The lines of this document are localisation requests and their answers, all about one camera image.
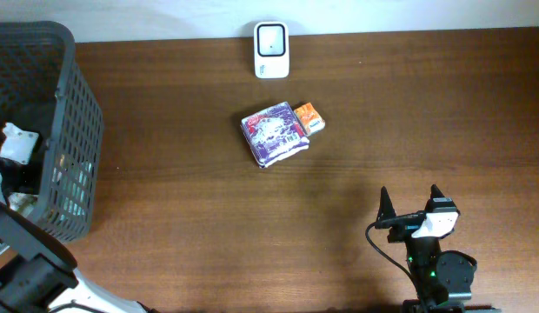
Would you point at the grey plastic mesh basket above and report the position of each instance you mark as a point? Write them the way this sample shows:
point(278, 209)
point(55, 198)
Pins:
point(42, 90)

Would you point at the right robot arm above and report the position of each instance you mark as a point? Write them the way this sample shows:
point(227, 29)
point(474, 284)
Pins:
point(442, 278)

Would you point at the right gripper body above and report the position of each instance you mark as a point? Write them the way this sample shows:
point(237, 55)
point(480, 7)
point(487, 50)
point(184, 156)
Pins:
point(402, 229)

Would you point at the small orange tissue pack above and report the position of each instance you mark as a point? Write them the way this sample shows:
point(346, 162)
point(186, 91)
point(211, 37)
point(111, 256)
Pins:
point(311, 121)

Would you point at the white green tube brown cap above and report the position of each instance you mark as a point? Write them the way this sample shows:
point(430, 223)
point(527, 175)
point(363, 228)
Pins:
point(22, 203)

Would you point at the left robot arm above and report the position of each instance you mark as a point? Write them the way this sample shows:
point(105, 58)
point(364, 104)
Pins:
point(43, 275)

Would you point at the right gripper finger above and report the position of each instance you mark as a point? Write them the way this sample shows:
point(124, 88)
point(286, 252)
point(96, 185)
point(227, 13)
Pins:
point(435, 192)
point(386, 210)

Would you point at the purple white tissue pack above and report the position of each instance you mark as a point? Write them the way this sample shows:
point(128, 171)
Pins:
point(274, 134)

